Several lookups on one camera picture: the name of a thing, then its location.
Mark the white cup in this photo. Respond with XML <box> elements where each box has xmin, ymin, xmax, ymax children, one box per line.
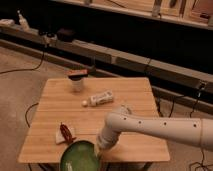
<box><xmin>72</xmin><ymin>78</ymin><xmax>84</xmax><ymax>92</ymax></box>

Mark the brush with orange handle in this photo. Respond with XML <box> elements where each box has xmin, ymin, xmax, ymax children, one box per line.
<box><xmin>68</xmin><ymin>69</ymin><xmax>88</xmax><ymax>80</ymax></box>

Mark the wooden table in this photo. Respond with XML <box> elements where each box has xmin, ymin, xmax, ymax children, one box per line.
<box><xmin>18</xmin><ymin>78</ymin><xmax>170</xmax><ymax>163</ymax></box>

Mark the beige sponge block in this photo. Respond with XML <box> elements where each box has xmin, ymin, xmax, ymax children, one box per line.
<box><xmin>55</xmin><ymin>127</ymin><xmax>75</xmax><ymax>144</ymax></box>

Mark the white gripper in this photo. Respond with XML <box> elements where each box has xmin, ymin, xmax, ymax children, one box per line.
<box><xmin>96</xmin><ymin>128</ymin><xmax>121</xmax><ymax>158</ymax></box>

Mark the white tube bottle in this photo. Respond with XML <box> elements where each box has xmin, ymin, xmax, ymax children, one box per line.
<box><xmin>82</xmin><ymin>91</ymin><xmax>114</xmax><ymax>107</ymax></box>

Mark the black floor cable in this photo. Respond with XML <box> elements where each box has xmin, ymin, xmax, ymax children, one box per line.
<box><xmin>0</xmin><ymin>49</ymin><xmax>46</xmax><ymax>75</ymax></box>

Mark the green ceramic bowl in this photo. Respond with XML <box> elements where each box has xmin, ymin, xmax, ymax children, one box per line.
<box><xmin>59</xmin><ymin>140</ymin><xmax>100</xmax><ymax>171</ymax></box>

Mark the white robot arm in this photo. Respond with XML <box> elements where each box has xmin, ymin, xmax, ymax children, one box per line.
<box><xmin>94</xmin><ymin>105</ymin><xmax>213</xmax><ymax>156</ymax></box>

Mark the dark device on ledge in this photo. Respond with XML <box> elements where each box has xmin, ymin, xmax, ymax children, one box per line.
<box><xmin>57</xmin><ymin>28</ymin><xmax>75</xmax><ymax>42</ymax></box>

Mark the white spray bottle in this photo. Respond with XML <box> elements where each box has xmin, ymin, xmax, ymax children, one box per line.
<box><xmin>17</xmin><ymin>11</ymin><xmax>30</xmax><ymax>31</ymax></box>

